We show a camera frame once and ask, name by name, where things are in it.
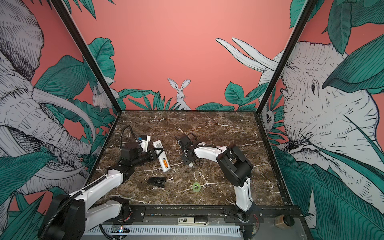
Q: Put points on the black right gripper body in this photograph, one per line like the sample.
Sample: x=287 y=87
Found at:
x=186 y=159

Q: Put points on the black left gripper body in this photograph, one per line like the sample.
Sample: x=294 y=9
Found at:
x=143 y=157

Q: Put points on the white remote control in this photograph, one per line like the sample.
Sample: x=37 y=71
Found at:
x=163 y=160

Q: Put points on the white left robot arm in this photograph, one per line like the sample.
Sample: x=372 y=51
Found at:
x=70 y=216

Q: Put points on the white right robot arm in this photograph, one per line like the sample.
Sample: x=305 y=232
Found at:
x=235 y=166

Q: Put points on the black plastic clip part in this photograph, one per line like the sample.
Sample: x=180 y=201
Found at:
x=157 y=181

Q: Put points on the white perforated front strip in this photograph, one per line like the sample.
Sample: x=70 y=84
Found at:
x=159 y=230

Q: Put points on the brass knob block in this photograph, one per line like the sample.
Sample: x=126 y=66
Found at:
x=284 y=222

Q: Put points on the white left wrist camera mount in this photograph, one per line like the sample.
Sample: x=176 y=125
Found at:
x=143 y=141

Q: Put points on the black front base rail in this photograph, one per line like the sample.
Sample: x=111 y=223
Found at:
x=226 y=212

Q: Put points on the white label box on rail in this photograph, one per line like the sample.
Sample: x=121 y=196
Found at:
x=193 y=221

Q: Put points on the black corner frame post left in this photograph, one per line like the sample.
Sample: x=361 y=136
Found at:
x=66 y=18

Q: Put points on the black corner frame post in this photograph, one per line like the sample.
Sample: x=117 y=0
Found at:
x=298 y=29
x=66 y=18

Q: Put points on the black corner frame post right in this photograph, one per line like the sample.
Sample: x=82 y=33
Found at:
x=298 y=29

